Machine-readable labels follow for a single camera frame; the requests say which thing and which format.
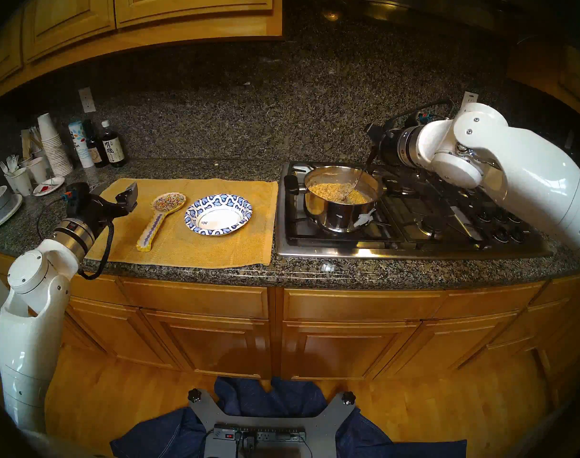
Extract thick black coiled cable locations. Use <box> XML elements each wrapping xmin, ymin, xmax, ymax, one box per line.
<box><xmin>78</xmin><ymin>221</ymin><xmax>115</xmax><ymax>280</ymax></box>

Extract stainless steel saucepan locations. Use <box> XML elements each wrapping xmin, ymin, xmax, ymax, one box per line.
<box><xmin>284</xmin><ymin>165</ymin><xmax>385</xmax><ymax>234</ymax></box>

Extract black gas stovetop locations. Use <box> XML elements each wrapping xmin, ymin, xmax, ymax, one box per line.
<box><xmin>275</xmin><ymin>161</ymin><xmax>555</xmax><ymax>261</ymax></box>

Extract thin black cable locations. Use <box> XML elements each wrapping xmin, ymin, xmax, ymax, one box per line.
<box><xmin>36</xmin><ymin>198</ymin><xmax>67</xmax><ymax>240</ymax></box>

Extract soy sauce bottle white cap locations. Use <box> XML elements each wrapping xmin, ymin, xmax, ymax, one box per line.
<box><xmin>101</xmin><ymin>120</ymin><xmax>127</xmax><ymax>168</ymax></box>

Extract white salt canister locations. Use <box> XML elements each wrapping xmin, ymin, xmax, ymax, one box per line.
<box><xmin>68</xmin><ymin>121</ymin><xmax>95</xmax><ymax>169</ymax></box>

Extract grey robot base frame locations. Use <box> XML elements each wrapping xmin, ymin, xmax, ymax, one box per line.
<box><xmin>187</xmin><ymin>389</ymin><xmax>356</xmax><ymax>458</ymax></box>

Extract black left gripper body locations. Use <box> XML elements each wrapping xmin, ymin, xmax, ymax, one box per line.
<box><xmin>65</xmin><ymin>182</ymin><xmax>124</xmax><ymax>234</ymax></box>

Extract yellow terry towel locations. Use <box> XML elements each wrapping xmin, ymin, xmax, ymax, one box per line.
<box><xmin>87</xmin><ymin>177</ymin><xmax>279</xmax><ymax>270</ymax></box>

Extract white paper cup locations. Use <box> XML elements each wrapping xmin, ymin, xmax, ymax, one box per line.
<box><xmin>4</xmin><ymin>167</ymin><xmax>34</xmax><ymax>197</ymax></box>
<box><xmin>24</xmin><ymin>156</ymin><xmax>48</xmax><ymax>184</ymax></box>

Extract dark wooden wall cabinet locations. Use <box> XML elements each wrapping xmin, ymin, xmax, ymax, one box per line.
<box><xmin>507</xmin><ymin>42</ymin><xmax>580</xmax><ymax>124</ymax></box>

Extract blue denim cloth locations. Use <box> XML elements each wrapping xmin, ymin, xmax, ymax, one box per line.
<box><xmin>110</xmin><ymin>377</ymin><xmax>467</xmax><ymax>458</ymax></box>

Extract colourful ceramic spoon rest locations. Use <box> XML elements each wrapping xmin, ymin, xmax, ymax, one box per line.
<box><xmin>136</xmin><ymin>192</ymin><xmax>187</xmax><ymax>252</ymax></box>

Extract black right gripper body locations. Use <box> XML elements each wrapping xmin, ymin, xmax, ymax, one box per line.
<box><xmin>380</xmin><ymin>113</ymin><xmax>434</xmax><ymax>167</ymax></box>

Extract wooden chopsticks bundle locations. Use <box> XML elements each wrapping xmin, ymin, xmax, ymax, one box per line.
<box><xmin>21</xmin><ymin>127</ymin><xmax>42</xmax><ymax>159</ymax></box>

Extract small white saucer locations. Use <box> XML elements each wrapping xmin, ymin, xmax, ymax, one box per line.
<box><xmin>32</xmin><ymin>176</ymin><xmax>65</xmax><ymax>197</ymax></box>

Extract wooden base cabinets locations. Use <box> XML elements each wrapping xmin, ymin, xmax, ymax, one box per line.
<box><xmin>0</xmin><ymin>247</ymin><xmax>580</xmax><ymax>381</ymax></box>

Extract stack of white paper cups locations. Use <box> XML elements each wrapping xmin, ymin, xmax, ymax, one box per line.
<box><xmin>36</xmin><ymin>113</ymin><xmax>73</xmax><ymax>177</ymax></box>

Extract black cable with metal plug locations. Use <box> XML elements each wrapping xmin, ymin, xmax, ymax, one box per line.
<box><xmin>397</xmin><ymin>98</ymin><xmax>457</xmax><ymax>126</ymax></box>

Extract light wooden wall cabinet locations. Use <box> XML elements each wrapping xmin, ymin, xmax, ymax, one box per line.
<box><xmin>0</xmin><ymin>0</ymin><xmax>284</xmax><ymax>104</ymax></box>

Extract dark bottle brown label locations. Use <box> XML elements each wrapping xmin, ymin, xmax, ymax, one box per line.
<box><xmin>84</xmin><ymin>120</ymin><xmax>109</xmax><ymax>168</ymax></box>

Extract blue white paper bowl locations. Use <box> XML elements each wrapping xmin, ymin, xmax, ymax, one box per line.
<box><xmin>184</xmin><ymin>194</ymin><xmax>253</xmax><ymax>236</ymax></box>

